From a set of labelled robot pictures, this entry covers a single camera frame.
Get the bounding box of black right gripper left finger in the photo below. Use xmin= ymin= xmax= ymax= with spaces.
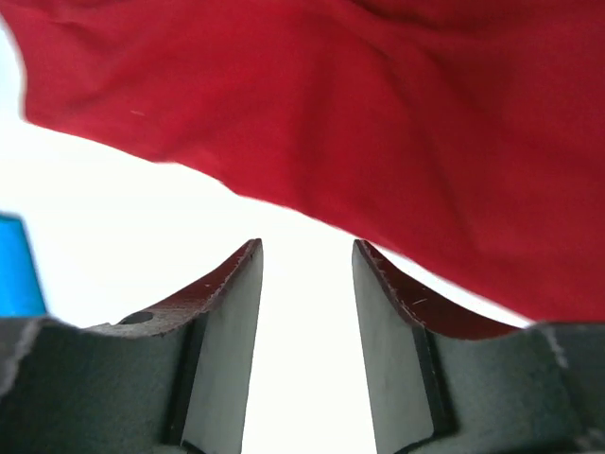
xmin=1 ymin=239 xmax=263 ymax=453

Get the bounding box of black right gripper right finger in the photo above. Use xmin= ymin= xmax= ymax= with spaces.
xmin=352 ymin=240 xmax=604 ymax=453

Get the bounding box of red t shirt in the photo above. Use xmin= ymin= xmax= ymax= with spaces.
xmin=1 ymin=1 xmax=604 ymax=322

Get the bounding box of blue folded t shirt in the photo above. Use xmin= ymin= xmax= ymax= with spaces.
xmin=1 ymin=215 xmax=46 ymax=317

